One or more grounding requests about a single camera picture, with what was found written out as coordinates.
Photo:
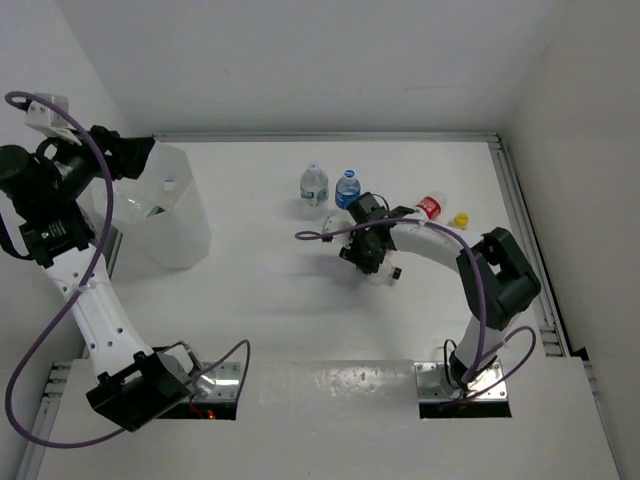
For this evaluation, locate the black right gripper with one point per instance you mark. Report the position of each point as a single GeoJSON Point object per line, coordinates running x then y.
{"type": "Point", "coordinates": [351, 254]}

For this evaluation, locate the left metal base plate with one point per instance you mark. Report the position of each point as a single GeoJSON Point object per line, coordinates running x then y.
{"type": "Point", "coordinates": [220, 384]}

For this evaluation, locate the red label clear bottle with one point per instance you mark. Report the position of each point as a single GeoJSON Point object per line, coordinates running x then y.
{"type": "Point", "coordinates": [432, 205]}

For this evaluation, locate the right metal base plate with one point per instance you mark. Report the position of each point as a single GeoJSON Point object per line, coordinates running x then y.
{"type": "Point", "coordinates": [488, 386]}

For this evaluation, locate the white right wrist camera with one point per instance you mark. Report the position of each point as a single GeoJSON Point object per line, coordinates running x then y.
{"type": "Point", "coordinates": [339, 221]}

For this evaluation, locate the green label clear bottle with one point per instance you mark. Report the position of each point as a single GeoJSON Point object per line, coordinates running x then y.
{"type": "Point", "coordinates": [138, 209]}

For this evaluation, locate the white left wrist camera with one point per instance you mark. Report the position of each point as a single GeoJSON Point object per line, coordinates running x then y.
{"type": "Point", "coordinates": [49, 123]}

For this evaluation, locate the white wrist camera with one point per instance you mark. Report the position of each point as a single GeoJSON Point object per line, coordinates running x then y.
{"type": "Point", "coordinates": [339, 221]}
{"type": "Point", "coordinates": [49, 123]}

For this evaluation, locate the blue label Pocari bottle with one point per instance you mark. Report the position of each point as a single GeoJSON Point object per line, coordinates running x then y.
{"type": "Point", "coordinates": [348, 189]}

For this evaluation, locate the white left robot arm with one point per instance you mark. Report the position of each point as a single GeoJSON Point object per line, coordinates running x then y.
{"type": "Point", "coordinates": [136, 383]}

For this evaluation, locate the yellow cap small bottle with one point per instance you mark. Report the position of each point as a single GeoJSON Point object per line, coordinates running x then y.
{"type": "Point", "coordinates": [460, 221]}

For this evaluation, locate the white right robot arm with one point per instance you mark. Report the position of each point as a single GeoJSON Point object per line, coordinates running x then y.
{"type": "Point", "coordinates": [498, 281]}

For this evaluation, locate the translucent white plastic bin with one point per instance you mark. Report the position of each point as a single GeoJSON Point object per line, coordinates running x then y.
{"type": "Point", "coordinates": [178, 238]}

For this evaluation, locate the black cap Pepsi bottle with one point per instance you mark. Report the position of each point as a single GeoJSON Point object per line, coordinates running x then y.
{"type": "Point", "coordinates": [387, 275]}

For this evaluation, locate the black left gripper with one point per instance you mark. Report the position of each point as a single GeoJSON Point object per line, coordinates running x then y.
{"type": "Point", "coordinates": [126, 155]}

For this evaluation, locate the clear bottle white label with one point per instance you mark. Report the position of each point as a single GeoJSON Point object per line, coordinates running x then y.
{"type": "Point", "coordinates": [314, 189]}

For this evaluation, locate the metal base plate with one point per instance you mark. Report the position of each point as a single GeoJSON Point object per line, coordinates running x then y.
{"type": "Point", "coordinates": [488, 386]}
{"type": "Point", "coordinates": [220, 384]}

